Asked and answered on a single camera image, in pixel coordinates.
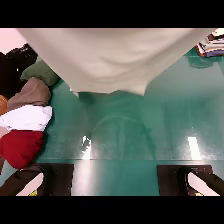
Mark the stack of folded clothes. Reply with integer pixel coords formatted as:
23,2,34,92
194,27,224,59

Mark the white garment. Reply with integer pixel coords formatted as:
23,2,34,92
0,104,54,133

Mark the green garment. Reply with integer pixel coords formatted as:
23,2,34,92
19,59,62,88

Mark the red garment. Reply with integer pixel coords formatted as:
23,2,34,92
0,129,46,170

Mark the black garment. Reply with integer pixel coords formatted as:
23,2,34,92
0,43,39,101

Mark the cream T-shirt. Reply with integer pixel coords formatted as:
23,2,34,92
16,27,218,97

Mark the orange garment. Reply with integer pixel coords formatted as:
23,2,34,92
0,94,9,117

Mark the brown garment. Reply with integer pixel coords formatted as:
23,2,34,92
6,77,53,113

